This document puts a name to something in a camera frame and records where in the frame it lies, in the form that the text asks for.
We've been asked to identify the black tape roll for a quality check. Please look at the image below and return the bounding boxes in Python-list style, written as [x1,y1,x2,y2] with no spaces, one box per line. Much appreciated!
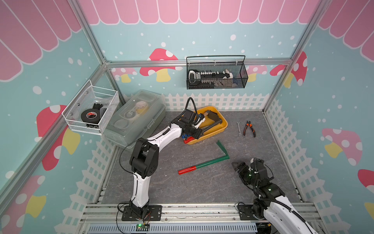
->
[81,109,101,124]

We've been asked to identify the black wire mesh basket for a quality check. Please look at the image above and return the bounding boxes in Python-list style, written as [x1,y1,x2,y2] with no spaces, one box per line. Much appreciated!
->
[186,55,248,89]

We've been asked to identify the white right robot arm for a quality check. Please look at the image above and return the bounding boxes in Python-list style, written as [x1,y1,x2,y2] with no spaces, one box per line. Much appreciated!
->
[232,158,317,234]

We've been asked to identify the white socket set holder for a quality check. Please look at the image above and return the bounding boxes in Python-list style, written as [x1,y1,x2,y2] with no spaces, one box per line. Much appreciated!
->
[188,69,233,86]

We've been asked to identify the translucent green storage box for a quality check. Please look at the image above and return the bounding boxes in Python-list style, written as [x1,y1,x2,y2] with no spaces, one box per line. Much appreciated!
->
[104,90,166,152]

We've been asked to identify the wooden handled small hoe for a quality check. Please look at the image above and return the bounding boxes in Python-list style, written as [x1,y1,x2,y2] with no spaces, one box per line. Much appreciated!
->
[200,110,216,128]

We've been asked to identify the green handled small hoe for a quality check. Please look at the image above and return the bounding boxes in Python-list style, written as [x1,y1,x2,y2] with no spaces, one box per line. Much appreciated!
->
[178,140,229,175]

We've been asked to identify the yellow plastic tray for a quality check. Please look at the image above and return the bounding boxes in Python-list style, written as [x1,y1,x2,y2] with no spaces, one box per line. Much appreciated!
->
[182,106,228,145]

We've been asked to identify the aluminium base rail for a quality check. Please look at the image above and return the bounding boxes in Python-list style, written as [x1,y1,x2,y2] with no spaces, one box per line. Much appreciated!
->
[76,203,268,234]

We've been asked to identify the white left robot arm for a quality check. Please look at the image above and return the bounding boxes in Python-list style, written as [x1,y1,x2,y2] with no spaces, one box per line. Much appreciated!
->
[129,109,207,219]

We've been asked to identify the orange black pliers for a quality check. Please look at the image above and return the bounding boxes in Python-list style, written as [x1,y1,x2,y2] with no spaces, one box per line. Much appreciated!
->
[243,121,256,137]

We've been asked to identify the clear acrylic wall bin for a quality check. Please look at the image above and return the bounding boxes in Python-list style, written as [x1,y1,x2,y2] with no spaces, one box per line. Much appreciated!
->
[62,81,119,136]

